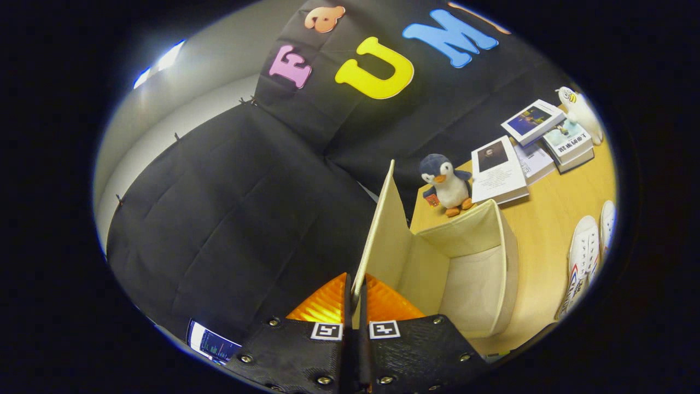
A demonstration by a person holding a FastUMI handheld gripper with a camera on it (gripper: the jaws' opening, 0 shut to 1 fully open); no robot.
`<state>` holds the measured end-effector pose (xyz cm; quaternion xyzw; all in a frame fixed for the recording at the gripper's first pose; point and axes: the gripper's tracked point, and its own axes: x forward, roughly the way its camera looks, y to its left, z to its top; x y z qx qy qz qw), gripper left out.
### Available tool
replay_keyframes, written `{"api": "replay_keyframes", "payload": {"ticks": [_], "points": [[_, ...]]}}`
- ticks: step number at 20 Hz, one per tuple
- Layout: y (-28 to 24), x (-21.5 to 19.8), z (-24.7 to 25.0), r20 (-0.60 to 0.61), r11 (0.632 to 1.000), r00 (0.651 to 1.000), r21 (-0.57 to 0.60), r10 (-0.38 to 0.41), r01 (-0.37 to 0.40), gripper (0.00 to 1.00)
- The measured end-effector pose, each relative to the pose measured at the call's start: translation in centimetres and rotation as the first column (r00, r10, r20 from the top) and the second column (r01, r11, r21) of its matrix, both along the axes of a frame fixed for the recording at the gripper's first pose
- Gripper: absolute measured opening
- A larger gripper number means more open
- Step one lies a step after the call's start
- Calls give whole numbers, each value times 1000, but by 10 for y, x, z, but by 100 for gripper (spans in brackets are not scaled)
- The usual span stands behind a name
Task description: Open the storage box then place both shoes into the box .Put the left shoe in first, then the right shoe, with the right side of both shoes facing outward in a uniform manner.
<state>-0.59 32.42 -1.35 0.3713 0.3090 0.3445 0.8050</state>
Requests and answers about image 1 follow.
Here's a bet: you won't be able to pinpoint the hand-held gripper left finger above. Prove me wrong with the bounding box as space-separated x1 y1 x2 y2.
224 273 353 394

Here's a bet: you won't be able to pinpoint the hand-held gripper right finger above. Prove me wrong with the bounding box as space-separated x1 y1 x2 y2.
358 274 490 394

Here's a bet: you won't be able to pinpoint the beige fabric storage box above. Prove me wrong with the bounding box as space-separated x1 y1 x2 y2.
350 160 520 340

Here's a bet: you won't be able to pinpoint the white canvas shoe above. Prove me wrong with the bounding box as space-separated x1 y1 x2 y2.
555 215 600 321
588 200 617 285

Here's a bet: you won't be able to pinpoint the computer screen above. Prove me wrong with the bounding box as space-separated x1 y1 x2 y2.
187 320 242 366

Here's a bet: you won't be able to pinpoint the black backdrop cloth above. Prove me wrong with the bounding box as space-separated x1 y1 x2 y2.
107 0 575 351

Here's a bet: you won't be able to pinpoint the penguin plush toy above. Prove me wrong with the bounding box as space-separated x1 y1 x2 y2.
418 153 475 218

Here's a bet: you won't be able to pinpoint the book with portrait cover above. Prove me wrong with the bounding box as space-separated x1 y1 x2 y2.
470 135 530 206

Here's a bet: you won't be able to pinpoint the thin white book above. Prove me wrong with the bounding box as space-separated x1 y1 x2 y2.
514 141 556 185

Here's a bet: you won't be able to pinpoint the book with blue picture cover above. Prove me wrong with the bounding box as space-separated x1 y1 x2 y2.
500 99 567 147

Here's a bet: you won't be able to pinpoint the thick white book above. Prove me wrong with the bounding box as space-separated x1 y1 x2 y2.
555 147 596 175

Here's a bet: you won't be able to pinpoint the white duck plush toy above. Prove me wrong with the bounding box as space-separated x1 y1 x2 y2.
557 86 604 146

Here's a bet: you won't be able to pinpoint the large ceiling light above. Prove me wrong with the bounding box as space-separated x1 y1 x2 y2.
133 39 186 89

